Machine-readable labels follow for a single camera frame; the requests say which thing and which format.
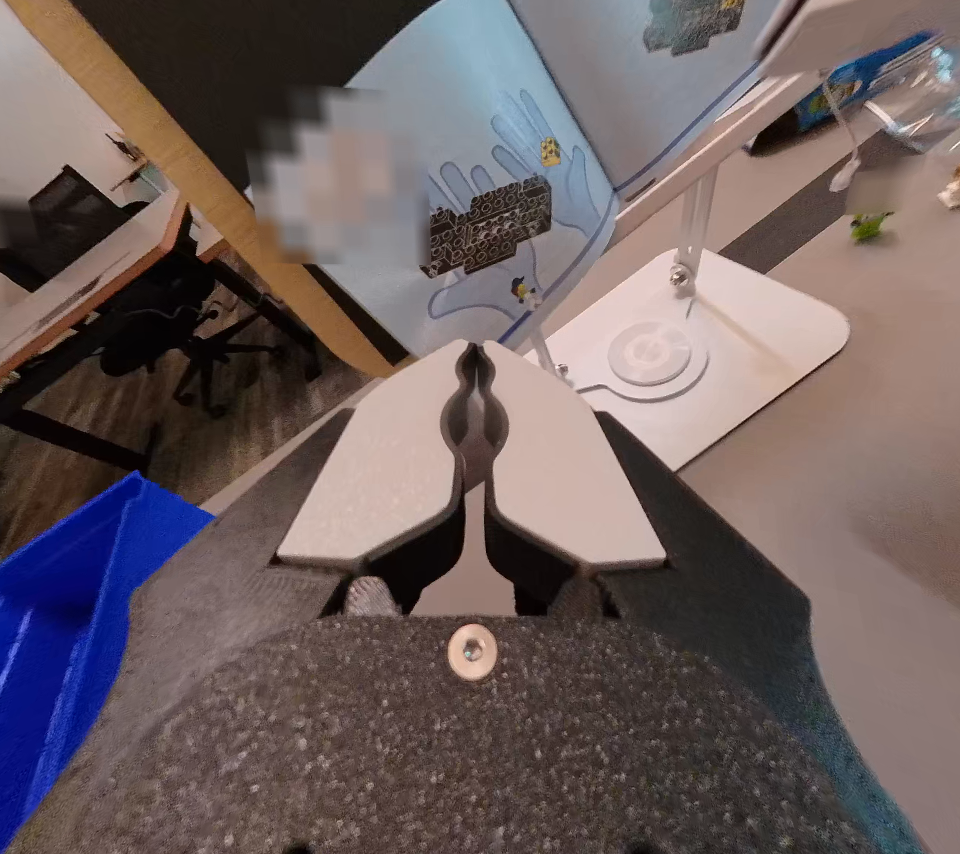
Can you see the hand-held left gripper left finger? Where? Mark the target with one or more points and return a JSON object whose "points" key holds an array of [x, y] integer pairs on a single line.
{"points": [[368, 494]]}

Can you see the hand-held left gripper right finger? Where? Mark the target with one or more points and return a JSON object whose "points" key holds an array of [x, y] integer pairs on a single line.
{"points": [[578, 494]]}

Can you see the small white lego piece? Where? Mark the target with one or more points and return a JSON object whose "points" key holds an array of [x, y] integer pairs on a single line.
{"points": [[950, 191]]}

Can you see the lime green lego minifigure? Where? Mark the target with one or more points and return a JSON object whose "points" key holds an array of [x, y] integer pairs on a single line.
{"points": [[870, 226]]}

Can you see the lego instruction booklet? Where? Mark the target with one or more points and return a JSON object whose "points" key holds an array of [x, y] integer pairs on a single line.
{"points": [[630, 29]]}

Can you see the blue lego box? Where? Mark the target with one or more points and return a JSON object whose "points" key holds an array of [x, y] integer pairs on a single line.
{"points": [[840, 89]]}

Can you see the clear plastic bag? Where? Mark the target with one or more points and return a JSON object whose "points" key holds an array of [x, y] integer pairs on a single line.
{"points": [[923, 104]]}

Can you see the white book stand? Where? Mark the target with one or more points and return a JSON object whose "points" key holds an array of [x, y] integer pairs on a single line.
{"points": [[750, 329]]}

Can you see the black office chair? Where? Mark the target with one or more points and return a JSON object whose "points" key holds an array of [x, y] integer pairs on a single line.
{"points": [[165, 322]]}

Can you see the blue plastic bin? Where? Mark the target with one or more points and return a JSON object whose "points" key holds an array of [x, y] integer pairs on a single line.
{"points": [[60, 614]]}

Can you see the brown topped desk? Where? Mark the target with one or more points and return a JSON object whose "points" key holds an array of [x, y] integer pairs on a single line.
{"points": [[90, 269]]}

